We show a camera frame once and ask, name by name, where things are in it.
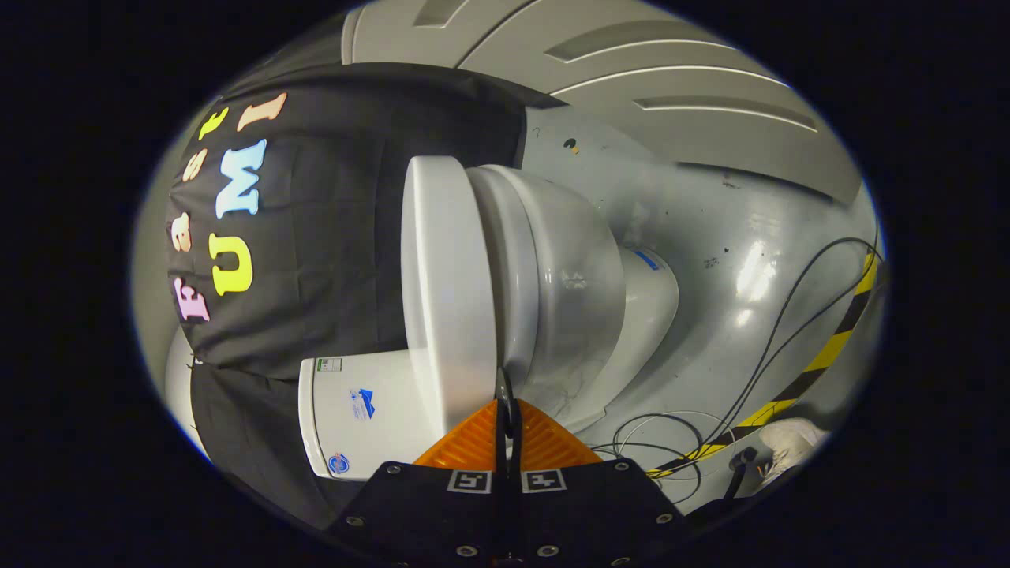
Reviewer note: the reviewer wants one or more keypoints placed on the white cabinet with grey side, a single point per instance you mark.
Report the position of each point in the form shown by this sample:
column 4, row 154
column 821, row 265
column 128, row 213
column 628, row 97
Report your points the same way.
column 631, row 87

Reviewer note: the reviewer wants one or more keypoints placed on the white toilet lid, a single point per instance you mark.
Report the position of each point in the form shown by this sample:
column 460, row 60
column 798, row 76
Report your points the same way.
column 446, row 300

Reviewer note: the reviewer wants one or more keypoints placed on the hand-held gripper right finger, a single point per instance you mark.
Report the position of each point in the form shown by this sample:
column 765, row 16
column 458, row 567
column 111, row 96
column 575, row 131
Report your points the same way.
column 584, row 513

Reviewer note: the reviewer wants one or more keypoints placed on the black backdrop cloth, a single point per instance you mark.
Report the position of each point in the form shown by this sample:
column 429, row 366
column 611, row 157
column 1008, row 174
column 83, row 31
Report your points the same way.
column 331, row 237

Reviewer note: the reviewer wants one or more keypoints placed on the white ceramic toilet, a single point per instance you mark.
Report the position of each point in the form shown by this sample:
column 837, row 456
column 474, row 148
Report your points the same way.
column 568, row 300

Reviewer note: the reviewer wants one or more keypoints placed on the person's white shoe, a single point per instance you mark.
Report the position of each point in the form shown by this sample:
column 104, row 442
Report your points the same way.
column 789, row 446

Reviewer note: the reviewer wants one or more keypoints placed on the black lid pull tab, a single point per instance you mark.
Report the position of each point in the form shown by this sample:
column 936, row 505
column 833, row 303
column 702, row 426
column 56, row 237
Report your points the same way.
column 505, row 390

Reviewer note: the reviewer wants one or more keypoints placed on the yellow black hazard tape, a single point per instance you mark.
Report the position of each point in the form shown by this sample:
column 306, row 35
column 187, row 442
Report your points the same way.
column 828, row 351

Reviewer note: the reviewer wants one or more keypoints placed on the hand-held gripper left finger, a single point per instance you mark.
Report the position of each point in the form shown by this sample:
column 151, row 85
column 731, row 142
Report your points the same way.
column 426, row 513

